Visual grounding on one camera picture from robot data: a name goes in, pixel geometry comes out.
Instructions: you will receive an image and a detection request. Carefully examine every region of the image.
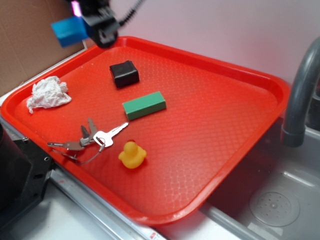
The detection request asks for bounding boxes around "yellow rubber duck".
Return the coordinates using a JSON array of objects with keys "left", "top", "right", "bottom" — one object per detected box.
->
[{"left": 118, "top": 141, "right": 147, "bottom": 169}]

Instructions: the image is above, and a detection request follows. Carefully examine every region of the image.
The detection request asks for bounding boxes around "brown cardboard panel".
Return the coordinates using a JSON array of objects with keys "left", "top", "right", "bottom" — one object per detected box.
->
[{"left": 0, "top": 0, "right": 84, "bottom": 96}]

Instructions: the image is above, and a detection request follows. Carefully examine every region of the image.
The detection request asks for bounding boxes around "wire key ring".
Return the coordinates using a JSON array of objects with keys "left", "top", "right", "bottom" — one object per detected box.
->
[{"left": 51, "top": 142, "right": 106, "bottom": 166}]

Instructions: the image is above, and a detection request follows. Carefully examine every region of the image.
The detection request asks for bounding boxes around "grey key pointing up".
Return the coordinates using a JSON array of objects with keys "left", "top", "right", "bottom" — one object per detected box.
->
[{"left": 88, "top": 117, "right": 98, "bottom": 139}]

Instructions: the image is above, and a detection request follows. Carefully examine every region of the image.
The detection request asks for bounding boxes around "small dark key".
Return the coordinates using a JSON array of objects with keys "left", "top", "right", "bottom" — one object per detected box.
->
[{"left": 80, "top": 125, "right": 90, "bottom": 139}]

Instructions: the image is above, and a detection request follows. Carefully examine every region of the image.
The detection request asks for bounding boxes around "grey sink faucet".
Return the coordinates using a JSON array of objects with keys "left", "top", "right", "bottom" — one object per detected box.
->
[{"left": 280, "top": 38, "right": 320, "bottom": 148}]

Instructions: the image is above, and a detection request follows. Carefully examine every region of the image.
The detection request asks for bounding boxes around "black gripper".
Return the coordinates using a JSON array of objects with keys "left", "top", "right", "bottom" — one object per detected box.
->
[{"left": 68, "top": 0, "right": 119, "bottom": 49}]

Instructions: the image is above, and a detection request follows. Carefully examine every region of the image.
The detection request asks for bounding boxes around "black coiled cable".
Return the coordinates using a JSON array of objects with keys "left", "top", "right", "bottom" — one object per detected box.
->
[{"left": 118, "top": 0, "right": 146, "bottom": 27}]

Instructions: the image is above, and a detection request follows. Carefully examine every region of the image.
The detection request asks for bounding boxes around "red plastic tray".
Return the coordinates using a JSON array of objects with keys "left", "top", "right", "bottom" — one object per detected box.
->
[{"left": 0, "top": 36, "right": 290, "bottom": 226}]

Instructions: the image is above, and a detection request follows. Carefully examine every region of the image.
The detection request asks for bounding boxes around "blue rectangular block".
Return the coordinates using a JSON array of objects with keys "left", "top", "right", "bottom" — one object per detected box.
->
[{"left": 50, "top": 16, "right": 89, "bottom": 48}]

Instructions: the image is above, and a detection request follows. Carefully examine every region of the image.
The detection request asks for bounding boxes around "grey sink basin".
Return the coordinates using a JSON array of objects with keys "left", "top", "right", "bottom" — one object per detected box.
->
[{"left": 201, "top": 122, "right": 320, "bottom": 240}]

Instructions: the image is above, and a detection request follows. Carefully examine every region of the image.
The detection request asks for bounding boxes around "crumpled white tissue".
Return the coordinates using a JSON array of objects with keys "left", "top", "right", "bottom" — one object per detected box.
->
[{"left": 26, "top": 76, "right": 72, "bottom": 114}]

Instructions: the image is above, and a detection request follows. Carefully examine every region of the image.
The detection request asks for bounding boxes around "black square block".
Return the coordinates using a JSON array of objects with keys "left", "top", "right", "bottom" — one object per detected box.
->
[{"left": 109, "top": 60, "right": 140, "bottom": 88}]

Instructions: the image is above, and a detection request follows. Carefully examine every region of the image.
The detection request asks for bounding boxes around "large silver key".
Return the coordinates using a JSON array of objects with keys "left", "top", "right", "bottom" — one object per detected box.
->
[{"left": 93, "top": 122, "right": 129, "bottom": 148}]

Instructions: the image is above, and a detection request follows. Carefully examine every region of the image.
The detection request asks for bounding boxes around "silver key pointing left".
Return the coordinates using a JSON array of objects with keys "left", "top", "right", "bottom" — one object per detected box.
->
[{"left": 47, "top": 141, "right": 84, "bottom": 151}]

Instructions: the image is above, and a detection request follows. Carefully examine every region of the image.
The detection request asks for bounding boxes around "green rectangular block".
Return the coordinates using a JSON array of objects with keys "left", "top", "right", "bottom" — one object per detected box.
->
[{"left": 122, "top": 91, "right": 167, "bottom": 121}]

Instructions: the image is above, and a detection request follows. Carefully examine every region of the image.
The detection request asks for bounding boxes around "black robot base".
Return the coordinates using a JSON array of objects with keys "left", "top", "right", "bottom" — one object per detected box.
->
[{"left": 0, "top": 126, "right": 52, "bottom": 231}]

